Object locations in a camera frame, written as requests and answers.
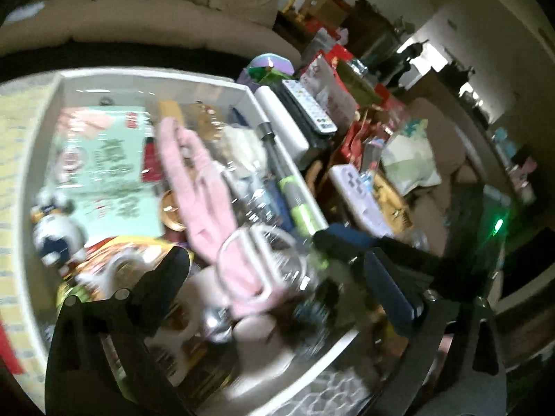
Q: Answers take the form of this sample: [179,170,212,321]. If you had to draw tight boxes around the green handled tool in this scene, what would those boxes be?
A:
[256,122,325,240]

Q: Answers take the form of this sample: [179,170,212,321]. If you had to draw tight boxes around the purple power strip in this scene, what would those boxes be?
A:
[328,164,394,237]

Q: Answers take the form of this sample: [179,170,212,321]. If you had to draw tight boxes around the white tape dispenser rings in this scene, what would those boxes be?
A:
[103,250,200,378]

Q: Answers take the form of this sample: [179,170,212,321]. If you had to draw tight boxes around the green floral pillow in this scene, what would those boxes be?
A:
[381,119,442,196]

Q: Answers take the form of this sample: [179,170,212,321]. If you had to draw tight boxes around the white remote control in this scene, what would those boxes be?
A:
[281,80,338,135]

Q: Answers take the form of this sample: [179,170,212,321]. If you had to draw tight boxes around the white rectangular case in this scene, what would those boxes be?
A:
[254,86,309,170]

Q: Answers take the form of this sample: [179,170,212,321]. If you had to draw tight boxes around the cow figurine toy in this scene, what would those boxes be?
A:
[30,186,86,279]

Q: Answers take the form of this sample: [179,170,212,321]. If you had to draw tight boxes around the white cup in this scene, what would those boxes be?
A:
[232,314,294,381]

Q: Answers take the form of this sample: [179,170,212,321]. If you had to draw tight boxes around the white fluffy ball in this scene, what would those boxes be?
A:
[219,125,267,172]

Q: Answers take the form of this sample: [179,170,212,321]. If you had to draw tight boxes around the pink cloth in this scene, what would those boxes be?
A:
[156,118,283,319]

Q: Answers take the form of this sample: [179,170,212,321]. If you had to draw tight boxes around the gold lid jar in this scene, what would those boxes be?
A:
[160,190,185,233]

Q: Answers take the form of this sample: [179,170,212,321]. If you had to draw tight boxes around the purple round lid container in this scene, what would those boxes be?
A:
[247,53,294,78]

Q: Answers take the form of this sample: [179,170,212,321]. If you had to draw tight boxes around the white storage box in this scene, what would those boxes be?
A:
[16,69,372,415]

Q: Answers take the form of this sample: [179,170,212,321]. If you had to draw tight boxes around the red lighter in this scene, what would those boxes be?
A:
[141,137,163,182]

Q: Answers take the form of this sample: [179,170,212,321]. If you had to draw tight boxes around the green snack box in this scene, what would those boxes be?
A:
[47,105,164,246]

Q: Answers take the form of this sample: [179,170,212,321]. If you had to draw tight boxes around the brown sofa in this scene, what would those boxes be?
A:
[1,0,300,65]

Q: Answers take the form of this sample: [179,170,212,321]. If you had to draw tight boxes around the yellow checkered tablecloth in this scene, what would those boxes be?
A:
[1,84,56,381]

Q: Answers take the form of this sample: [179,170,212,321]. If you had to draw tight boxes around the white handled scissors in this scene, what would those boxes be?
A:
[215,224,311,317]

